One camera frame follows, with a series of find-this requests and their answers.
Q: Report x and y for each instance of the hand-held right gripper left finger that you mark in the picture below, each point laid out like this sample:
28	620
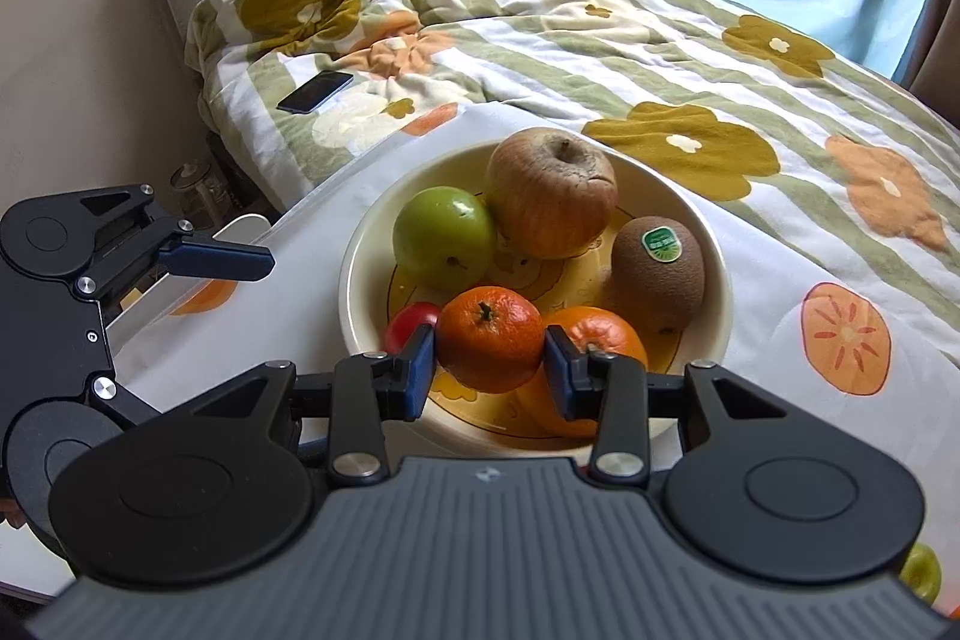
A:
420	374

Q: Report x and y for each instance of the large wrinkled brownish apple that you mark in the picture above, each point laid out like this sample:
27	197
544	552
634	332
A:
547	197

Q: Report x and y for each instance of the floral striped blanket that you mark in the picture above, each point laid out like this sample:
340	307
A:
675	78

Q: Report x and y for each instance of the glass jar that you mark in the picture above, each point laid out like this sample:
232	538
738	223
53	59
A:
199	197

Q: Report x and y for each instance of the large orange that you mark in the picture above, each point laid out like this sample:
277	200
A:
607	329

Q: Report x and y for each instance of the red cherry tomato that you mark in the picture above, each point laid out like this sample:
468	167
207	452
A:
409	325

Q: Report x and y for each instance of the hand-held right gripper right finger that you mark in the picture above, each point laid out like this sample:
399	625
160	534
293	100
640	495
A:
559	374

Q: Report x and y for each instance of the green apple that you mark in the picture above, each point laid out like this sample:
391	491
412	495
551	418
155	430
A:
922	576
439	235

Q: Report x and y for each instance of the brown curtain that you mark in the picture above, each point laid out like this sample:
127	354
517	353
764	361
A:
941	55

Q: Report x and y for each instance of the brown kiwi with green sticker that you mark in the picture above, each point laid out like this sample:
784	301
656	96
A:
660	291

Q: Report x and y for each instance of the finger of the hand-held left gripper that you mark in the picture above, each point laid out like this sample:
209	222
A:
217	257
120	404

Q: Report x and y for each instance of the black smartphone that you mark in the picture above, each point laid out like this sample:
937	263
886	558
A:
315	91

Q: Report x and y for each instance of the small tangerine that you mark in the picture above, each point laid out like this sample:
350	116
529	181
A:
487	340

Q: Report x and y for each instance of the white fruit-print cloth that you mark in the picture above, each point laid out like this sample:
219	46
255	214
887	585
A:
787	437

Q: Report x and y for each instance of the cream bowl with yellow print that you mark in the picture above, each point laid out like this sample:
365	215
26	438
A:
697	340

